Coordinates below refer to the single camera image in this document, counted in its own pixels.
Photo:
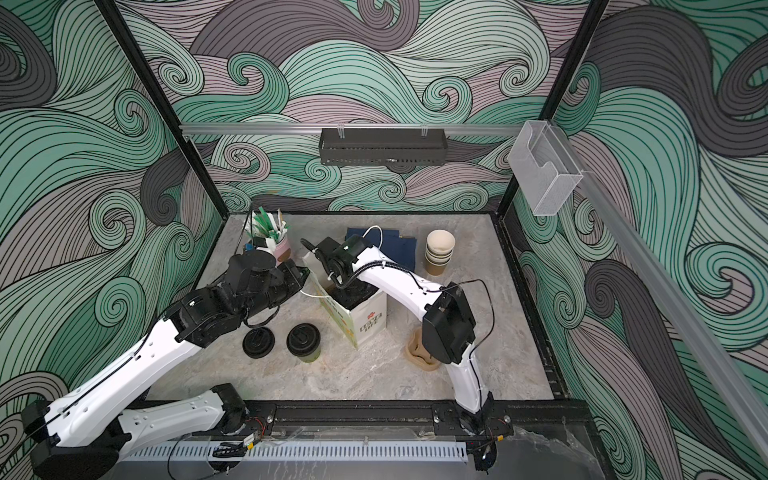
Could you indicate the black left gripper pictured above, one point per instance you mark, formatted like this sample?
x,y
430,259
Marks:
x,y
295,283

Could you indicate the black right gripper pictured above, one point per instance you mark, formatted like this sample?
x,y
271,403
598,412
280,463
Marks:
x,y
338,293

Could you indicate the white paper takeout bag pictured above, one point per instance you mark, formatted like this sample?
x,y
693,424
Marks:
x,y
360,324

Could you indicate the black coffee cup lid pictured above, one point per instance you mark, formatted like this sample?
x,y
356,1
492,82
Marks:
x,y
258,342

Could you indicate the brown pulp cup carrier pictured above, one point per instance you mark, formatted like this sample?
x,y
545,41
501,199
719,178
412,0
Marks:
x,y
416,353

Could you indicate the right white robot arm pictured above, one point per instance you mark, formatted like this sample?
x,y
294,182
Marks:
x,y
447,321

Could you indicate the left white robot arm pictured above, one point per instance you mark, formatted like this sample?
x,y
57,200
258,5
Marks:
x,y
83,434

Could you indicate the pink straw holder cup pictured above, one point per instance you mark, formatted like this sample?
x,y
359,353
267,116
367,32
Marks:
x,y
282,251

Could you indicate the bundle of wrapped straws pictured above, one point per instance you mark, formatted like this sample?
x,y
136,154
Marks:
x,y
266,229

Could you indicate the dark blue napkin stack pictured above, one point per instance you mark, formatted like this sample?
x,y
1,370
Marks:
x,y
401,250

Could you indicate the stack of paper cups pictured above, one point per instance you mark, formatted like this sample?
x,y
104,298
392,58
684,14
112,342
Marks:
x,y
439,249

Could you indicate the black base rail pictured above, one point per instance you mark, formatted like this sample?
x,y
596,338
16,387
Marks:
x,y
441,415

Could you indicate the black wall-mounted tray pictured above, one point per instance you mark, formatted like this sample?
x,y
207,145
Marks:
x,y
382,147

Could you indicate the grey aluminium rail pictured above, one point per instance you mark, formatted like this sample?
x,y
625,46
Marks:
x,y
274,128

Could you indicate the clear acrylic wall holder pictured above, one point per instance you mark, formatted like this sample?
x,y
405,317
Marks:
x,y
545,165

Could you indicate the black enclosure corner post left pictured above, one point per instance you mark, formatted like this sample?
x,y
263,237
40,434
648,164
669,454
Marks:
x,y
120,30

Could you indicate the black enclosure corner post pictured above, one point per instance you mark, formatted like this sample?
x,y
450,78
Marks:
x,y
572,61
120,30

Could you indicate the black enclosure corner post right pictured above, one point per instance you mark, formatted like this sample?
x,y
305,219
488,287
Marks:
x,y
572,61

